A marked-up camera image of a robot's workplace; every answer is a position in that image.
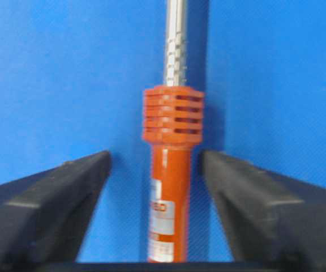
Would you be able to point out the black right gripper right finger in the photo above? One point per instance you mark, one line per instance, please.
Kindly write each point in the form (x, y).
(267, 217)

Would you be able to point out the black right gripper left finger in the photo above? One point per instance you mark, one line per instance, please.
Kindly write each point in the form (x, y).
(44, 217)

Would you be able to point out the blue table cloth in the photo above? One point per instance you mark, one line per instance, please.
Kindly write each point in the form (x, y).
(72, 76)

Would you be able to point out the red handled soldering iron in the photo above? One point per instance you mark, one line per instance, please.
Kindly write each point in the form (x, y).
(173, 126)

